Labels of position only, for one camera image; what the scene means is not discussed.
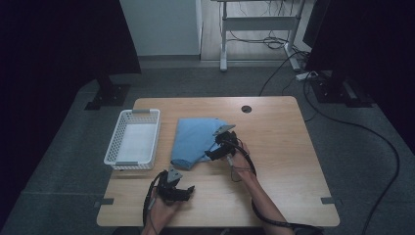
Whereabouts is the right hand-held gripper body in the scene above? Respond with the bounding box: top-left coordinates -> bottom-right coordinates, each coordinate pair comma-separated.
212,123 -> 243,158

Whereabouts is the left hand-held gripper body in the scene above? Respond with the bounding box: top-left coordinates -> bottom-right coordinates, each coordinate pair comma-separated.
156,165 -> 184,206

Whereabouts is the light blue shirt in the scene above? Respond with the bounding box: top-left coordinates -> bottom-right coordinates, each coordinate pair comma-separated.
169,117 -> 230,171

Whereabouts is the white plastic basket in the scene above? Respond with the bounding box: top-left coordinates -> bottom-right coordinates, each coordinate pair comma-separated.
103,109 -> 161,171

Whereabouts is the person's right hand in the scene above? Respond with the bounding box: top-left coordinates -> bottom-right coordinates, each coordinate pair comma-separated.
224,140 -> 257,181

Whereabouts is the person's left hand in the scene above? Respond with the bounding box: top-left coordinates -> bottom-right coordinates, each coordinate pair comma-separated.
148,195 -> 183,230

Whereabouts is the grey table foot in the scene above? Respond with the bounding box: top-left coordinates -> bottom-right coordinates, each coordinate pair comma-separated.
320,197 -> 345,208
93,197 -> 115,209

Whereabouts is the white power strip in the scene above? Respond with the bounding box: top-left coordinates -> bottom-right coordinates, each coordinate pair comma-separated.
296,70 -> 319,82

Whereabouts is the black stand base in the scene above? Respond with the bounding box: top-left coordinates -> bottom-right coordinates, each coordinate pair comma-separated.
309,70 -> 374,109
84,73 -> 131,112

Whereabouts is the white panel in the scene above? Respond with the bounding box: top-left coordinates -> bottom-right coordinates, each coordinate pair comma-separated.
118,0 -> 204,57

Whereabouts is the dark curtain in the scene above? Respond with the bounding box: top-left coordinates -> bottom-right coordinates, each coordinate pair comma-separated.
302,0 -> 415,155
0,0 -> 143,226

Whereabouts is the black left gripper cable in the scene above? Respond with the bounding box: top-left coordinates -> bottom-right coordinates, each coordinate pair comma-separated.
142,170 -> 165,231

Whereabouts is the thin black floor cable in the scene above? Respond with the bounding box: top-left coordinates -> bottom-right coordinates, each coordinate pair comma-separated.
258,51 -> 301,98

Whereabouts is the tangle of floor cables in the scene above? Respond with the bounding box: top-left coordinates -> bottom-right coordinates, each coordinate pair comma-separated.
226,28 -> 311,63

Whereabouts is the white desk frame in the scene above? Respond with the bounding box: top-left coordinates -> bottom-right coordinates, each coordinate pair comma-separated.
211,0 -> 306,72

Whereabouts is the long black floor cable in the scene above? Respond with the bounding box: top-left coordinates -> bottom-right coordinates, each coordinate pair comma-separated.
302,77 -> 401,235

